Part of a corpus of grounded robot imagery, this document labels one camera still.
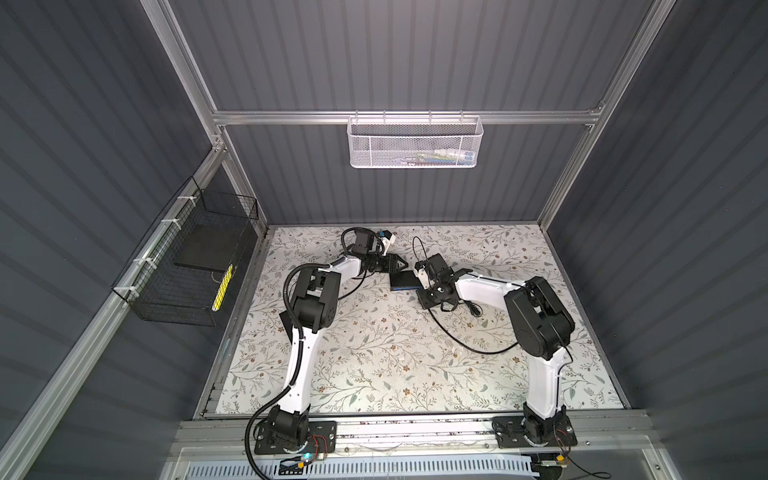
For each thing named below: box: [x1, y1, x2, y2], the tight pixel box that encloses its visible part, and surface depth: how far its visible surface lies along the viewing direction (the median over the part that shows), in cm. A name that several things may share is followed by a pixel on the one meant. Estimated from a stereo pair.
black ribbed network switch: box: [390, 270, 422, 291], surface depth 104 cm
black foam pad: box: [173, 221, 246, 272], surface depth 76 cm
